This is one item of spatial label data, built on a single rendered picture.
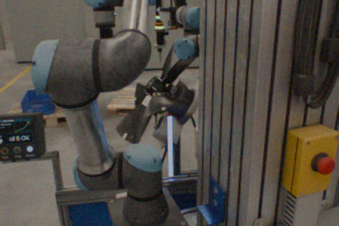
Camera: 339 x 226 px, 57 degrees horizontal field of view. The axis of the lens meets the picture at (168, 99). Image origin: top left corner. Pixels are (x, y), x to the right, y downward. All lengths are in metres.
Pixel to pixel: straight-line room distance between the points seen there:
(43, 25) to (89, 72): 8.31
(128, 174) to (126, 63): 0.42
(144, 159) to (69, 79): 0.38
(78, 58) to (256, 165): 0.42
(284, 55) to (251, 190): 0.28
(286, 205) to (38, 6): 8.50
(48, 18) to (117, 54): 8.26
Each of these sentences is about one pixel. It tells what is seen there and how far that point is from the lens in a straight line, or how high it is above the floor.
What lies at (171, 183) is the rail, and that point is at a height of 0.85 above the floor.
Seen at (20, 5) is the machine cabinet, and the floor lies 1.48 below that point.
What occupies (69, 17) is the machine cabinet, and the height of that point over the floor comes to 1.16.
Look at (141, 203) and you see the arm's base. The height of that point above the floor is 1.12.
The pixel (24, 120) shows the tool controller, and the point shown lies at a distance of 1.43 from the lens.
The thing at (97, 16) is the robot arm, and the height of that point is 1.66.
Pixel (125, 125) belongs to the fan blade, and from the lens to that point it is 1.87.
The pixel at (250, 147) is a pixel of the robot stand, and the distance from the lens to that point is 0.64.
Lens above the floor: 1.73
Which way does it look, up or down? 19 degrees down
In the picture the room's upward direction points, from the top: 1 degrees counter-clockwise
